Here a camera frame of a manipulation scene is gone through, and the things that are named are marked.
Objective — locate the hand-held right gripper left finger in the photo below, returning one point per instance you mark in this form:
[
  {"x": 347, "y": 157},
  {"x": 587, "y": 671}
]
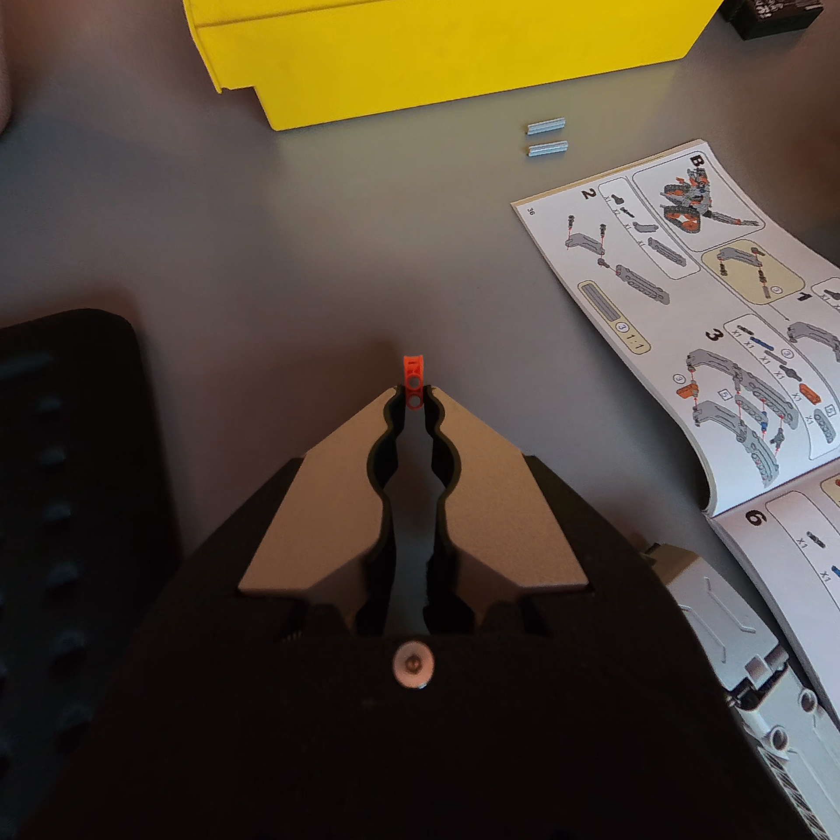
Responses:
[{"x": 315, "y": 518}]

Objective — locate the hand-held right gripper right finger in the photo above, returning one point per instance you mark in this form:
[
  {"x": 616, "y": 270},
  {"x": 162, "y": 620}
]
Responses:
[{"x": 512, "y": 518}]

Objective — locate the small orange toy beam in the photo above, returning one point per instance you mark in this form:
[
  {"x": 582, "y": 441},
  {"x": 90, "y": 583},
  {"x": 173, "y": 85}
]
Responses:
[{"x": 413, "y": 366}]

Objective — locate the light grey toy axle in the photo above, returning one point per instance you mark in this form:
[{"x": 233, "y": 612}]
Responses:
[
  {"x": 547, "y": 149},
  {"x": 544, "y": 127}
]

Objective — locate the yellow plastic bin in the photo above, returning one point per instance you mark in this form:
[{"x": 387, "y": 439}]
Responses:
[{"x": 459, "y": 59}]

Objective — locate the grey toy panel assembly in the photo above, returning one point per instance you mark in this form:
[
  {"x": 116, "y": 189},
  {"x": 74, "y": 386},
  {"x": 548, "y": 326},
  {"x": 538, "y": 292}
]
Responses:
[{"x": 722, "y": 630}]

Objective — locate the black studded foam mat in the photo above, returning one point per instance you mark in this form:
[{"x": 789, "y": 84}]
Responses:
[{"x": 79, "y": 459}]

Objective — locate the building instruction booklet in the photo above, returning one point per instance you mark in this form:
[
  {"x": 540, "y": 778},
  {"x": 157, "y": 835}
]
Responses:
[{"x": 656, "y": 262}]

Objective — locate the black box with blue edge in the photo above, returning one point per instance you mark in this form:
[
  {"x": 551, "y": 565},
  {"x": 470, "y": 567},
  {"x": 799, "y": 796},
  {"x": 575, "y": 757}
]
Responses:
[{"x": 774, "y": 19}]

